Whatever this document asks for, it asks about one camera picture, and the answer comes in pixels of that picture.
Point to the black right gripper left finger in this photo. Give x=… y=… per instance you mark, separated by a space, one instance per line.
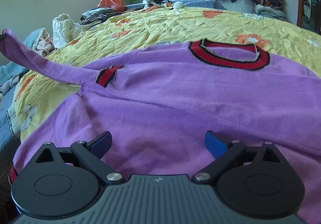
x=62 y=181

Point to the light blue baby blanket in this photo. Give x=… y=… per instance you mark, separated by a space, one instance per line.
x=40 y=42

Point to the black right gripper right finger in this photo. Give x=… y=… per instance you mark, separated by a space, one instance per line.
x=257 y=182

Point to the black white patterned cloth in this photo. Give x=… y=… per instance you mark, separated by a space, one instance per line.
x=97 y=14

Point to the purple sweater red collar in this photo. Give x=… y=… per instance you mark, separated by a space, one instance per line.
x=159 y=102

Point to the orange plastic bag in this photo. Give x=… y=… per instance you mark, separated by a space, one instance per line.
x=115 y=5

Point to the white quilted garment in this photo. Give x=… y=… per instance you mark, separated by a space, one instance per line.
x=64 y=30

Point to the yellow floral quilt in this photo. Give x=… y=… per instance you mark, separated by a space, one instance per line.
x=38 y=96

